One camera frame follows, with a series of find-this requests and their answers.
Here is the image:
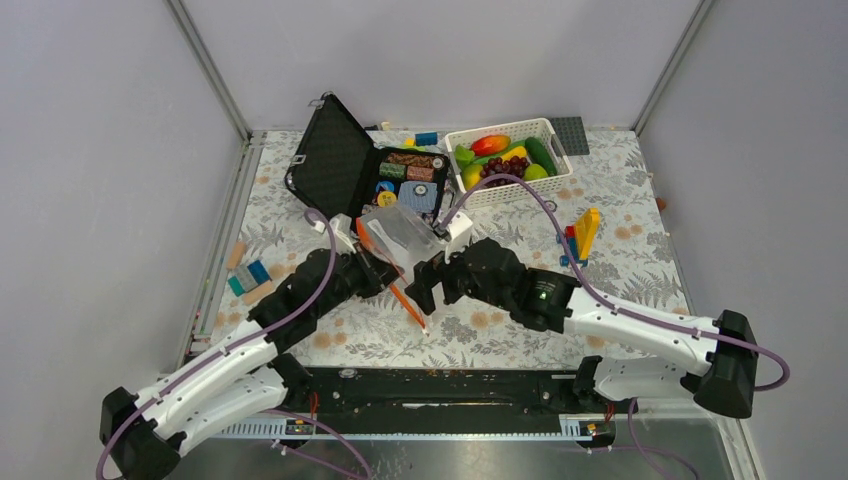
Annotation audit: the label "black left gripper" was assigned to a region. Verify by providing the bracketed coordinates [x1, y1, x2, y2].
[315, 241, 405, 318]

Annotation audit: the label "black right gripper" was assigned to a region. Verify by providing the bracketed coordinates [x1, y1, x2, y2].
[405, 233, 513, 315]

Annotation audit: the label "clear zip bag orange zipper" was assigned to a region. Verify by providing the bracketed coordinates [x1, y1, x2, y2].
[354, 204, 445, 336]

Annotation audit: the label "dark red toy grapes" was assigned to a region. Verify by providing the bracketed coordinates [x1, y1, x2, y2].
[481, 157, 531, 179]

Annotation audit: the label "light green toy pepper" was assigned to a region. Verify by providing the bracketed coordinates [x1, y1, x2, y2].
[453, 145, 476, 171]

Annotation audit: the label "yellow toy corn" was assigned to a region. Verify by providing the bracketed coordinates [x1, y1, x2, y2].
[499, 145, 528, 162]

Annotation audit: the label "red orange toy mango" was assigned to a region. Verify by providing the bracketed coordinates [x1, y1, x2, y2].
[470, 135, 512, 157]

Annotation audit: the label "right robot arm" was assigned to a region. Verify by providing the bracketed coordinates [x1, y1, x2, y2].
[405, 215, 759, 419]

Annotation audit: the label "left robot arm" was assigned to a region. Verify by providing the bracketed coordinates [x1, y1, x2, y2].
[96, 227, 403, 479]

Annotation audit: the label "white perforated plastic basket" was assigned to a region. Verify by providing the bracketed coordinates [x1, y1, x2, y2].
[445, 118, 574, 209]

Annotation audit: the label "black poker chip case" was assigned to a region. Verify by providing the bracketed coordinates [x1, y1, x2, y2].
[285, 92, 450, 223]

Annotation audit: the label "green toy apple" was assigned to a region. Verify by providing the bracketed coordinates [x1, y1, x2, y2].
[522, 164, 548, 182]

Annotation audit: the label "tan wooden block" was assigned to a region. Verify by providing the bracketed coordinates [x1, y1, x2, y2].
[225, 241, 247, 270]

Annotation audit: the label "dark green toy cucumber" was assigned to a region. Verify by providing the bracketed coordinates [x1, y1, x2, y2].
[524, 137, 558, 176]

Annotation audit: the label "blue toy brick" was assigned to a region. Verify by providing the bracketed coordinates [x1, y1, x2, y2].
[414, 132, 439, 147]

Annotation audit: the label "grey building base plate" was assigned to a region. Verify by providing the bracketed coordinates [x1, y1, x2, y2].
[549, 116, 590, 156]

